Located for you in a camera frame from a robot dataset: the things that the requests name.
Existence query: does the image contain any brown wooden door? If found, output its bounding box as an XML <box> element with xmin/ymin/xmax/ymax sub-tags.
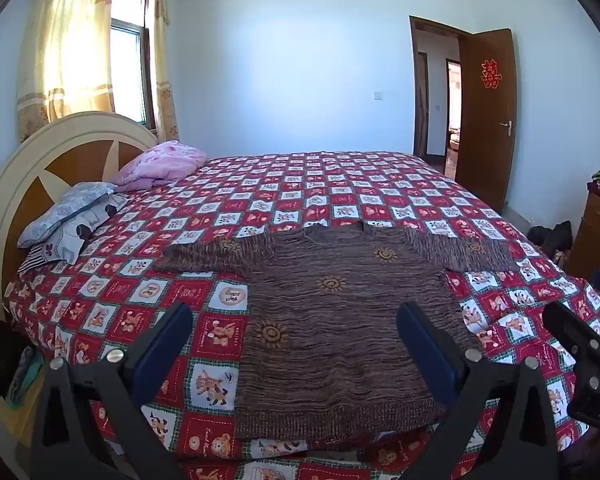
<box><xmin>454</xmin><ymin>28</ymin><xmax>518</xmax><ymax>213</ymax></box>

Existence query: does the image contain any grey-blue pillow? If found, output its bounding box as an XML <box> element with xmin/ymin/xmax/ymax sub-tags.
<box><xmin>17</xmin><ymin>181</ymin><xmax>120</xmax><ymax>249</ymax></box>

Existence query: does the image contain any pink pillow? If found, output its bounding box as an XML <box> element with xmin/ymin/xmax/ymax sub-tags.
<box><xmin>111</xmin><ymin>140</ymin><xmax>208</xmax><ymax>193</ymax></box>

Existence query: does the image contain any window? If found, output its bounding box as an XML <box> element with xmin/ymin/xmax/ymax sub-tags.
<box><xmin>109</xmin><ymin>0</ymin><xmax>155</xmax><ymax>131</ymax></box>

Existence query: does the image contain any brown door frame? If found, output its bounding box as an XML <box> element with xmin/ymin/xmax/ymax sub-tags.
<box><xmin>409</xmin><ymin>15</ymin><xmax>476</xmax><ymax>161</ymax></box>

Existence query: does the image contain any striped cloth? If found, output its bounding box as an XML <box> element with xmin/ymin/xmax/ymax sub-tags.
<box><xmin>17</xmin><ymin>245</ymin><xmax>56</xmax><ymax>275</ymax></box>

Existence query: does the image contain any wide yellow curtain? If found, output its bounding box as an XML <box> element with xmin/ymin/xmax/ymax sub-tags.
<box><xmin>16</xmin><ymin>0</ymin><xmax>118</xmax><ymax>143</ymax></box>

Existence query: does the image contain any narrow yellow curtain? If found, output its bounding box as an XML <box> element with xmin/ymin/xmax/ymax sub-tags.
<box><xmin>147</xmin><ymin>0</ymin><xmax>180</xmax><ymax>143</ymax></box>

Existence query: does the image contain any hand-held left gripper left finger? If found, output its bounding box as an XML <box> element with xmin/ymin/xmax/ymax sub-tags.
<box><xmin>30</xmin><ymin>302</ymin><xmax>196</xmax><ymax>480</ymax></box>

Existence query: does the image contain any teal cloth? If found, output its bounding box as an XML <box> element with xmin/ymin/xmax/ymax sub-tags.
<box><xmin>7</xmin><ymin>347</ymin><xmax>46</xmax><ymax>408</ymax></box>

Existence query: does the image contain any brown knitted sweater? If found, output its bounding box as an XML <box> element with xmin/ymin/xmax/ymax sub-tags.
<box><xmin>152</xmin><ymin>222</ymin><xmax>517</xmax><ymax>443</ymax></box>

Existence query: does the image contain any cream and brown headboard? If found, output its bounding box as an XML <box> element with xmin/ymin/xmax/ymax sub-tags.
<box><xmin>0</xmin><ymin>111</ymin><xmax>160</xmax><ymax>441</ymax></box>

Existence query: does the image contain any grey spotted pillow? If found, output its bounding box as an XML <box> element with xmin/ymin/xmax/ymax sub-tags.
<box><xmin>40</xmin><ymin>192</ymin><xmax>130</xmax><ymax>264</ymax></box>

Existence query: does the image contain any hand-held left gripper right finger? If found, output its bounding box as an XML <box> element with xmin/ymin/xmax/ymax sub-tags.
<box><xmin>396</xmin><ymin>301</ymin><xmax>561</xmax><ymax>480</ymax></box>

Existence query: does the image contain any wooden cabinet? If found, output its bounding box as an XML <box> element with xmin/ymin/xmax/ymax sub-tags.
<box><xmin>564</xmin><ymin>187</ymin><xmax>600</xmax><ymax>281</ymax></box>

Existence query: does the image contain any red checked printed bedspread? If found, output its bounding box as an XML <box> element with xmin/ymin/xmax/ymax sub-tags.
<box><xmin>2</xmin><ymin>150</ymin><xmax>600</xmax><ymax>480</ymax></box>

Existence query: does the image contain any red paper door ornament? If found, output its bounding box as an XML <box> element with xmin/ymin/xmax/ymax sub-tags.
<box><xmin>481</xmin><ymin>58</ymin><xmax>503</xmax><ymax>89</ymax></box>

